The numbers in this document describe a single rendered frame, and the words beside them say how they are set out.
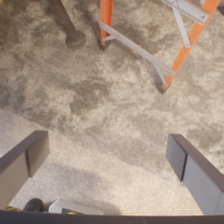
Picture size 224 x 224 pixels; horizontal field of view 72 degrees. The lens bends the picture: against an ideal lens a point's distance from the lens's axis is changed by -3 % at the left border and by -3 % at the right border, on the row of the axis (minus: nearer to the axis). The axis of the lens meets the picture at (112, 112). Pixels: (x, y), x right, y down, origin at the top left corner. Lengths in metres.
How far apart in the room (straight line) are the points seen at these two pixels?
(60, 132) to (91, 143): 0.20
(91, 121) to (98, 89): 0.20
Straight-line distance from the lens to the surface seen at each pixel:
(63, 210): 0.91
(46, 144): 0.17
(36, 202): 1.00
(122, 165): 0.92
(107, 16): 0.94
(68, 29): 1.02
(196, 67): 1.07
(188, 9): 0.59
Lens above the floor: 0.91
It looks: 79 degrees down
